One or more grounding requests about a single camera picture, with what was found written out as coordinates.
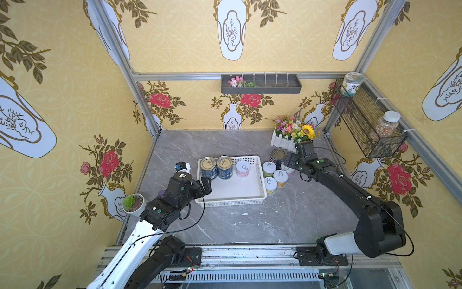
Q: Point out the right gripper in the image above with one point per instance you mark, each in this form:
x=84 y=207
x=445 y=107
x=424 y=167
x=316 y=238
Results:
x=294 y=161

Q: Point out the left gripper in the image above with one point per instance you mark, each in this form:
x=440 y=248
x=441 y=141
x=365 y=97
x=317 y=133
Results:
x=201 y=186

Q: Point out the pink label white-lid can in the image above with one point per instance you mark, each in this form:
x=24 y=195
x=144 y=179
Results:
x=287 y=169

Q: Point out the blue tin can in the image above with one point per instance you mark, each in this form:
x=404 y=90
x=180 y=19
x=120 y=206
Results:
x=225 y=167
x=208 y=167

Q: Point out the white perforated plastic basket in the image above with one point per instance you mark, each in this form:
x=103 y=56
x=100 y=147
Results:
x=237 y=190

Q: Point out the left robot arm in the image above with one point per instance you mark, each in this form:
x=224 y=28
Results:
x=144 y=256

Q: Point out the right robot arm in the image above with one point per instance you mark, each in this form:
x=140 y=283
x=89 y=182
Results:
x=380 y=228

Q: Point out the dark tomato tin can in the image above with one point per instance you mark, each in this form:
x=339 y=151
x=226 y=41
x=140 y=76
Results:
x=278 y=156

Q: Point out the orange label white-lid can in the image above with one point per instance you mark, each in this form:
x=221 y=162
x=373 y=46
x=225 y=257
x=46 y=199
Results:
x=281 y=178

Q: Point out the flower box white fence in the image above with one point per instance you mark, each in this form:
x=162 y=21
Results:
x=289 y=131

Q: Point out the green label white-lid can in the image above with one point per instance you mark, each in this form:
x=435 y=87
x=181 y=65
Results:
x=268 y=169

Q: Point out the yellow label white-lid can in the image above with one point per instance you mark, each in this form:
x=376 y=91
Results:
x=271 y=185

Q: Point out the small potted green plant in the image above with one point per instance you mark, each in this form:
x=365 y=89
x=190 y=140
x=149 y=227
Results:
x=134 y=204

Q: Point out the plastic jar white lid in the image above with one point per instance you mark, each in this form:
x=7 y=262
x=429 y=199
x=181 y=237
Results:
x=387 y=124

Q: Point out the glass jar green label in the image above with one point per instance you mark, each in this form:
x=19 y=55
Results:
x=351 y=83

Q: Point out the pink flowers on shelf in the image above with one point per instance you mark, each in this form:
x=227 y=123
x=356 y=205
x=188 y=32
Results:
x=240 y=82

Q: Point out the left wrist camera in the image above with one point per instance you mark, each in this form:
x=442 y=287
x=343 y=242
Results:
x=183 y=167

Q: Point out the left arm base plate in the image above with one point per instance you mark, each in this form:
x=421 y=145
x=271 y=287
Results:
x=192 y=257

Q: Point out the black wire wall basket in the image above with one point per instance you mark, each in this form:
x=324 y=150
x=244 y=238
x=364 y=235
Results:
x=361 y=113

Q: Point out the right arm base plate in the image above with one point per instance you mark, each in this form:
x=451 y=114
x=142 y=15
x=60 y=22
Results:
x=315 y=256

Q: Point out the grey wall shelf tray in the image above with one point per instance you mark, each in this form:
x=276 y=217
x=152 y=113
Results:
x=266 y=83

